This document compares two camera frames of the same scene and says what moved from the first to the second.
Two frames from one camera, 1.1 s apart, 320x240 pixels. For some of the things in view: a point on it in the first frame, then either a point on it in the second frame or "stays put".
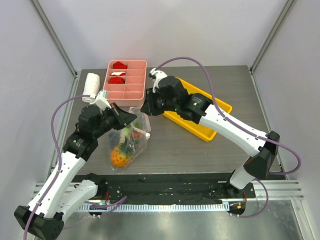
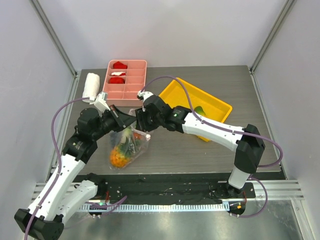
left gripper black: x=122 y=118 stays put
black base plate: x=166 y=187 stays put
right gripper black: x=150 y=102 to x=144 y=120
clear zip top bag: x=127 y=144 stays put
